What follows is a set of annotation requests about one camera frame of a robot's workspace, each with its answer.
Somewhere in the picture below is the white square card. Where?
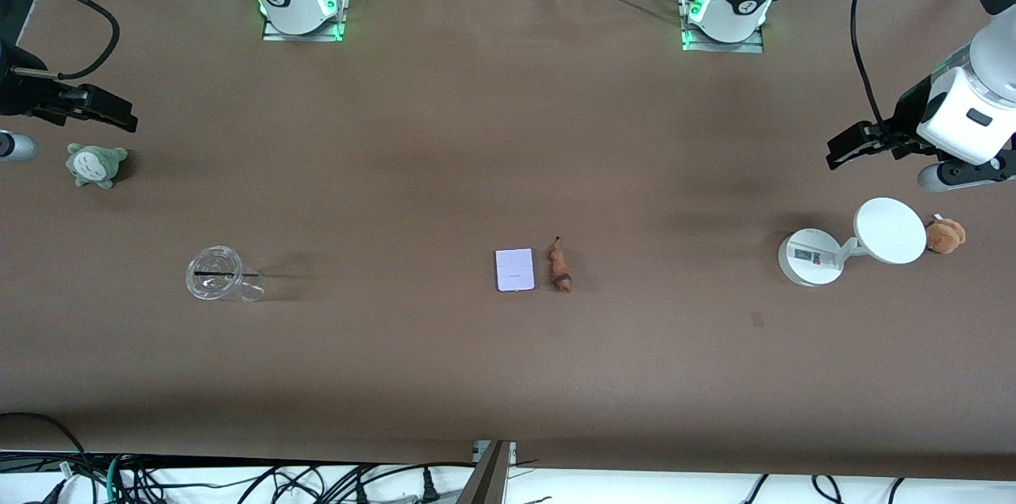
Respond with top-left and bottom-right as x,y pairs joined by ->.
495,248 -> 535,293

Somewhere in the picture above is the green grey totoro plush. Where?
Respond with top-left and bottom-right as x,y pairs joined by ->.
66,142 -> 129,190

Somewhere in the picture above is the white round-headed stand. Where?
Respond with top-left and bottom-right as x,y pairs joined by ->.
778,197 -> 928,287

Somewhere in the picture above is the brown plush toy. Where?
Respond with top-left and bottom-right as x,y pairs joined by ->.
925,214 -> 968,255

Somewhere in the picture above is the clear plastic lidded cup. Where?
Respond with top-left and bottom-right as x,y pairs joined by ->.
185,245 -> 267,303

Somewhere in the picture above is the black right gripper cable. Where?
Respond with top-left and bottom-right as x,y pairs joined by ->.
0,0 -> 146,81

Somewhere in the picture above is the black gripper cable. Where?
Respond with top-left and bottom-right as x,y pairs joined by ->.
849,0 -> 902,132
0,0 -> 146,81

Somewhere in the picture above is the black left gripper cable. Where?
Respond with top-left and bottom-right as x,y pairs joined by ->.
849,0 -> 902,132

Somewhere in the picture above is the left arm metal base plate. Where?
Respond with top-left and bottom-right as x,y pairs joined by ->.
680,0 -> 765,54

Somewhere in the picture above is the black looped floor cable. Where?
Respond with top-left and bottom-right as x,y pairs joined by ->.
0,411 -> 96,489

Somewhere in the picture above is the grey metal frame post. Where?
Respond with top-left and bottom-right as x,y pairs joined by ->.
456,441 -> 518,504

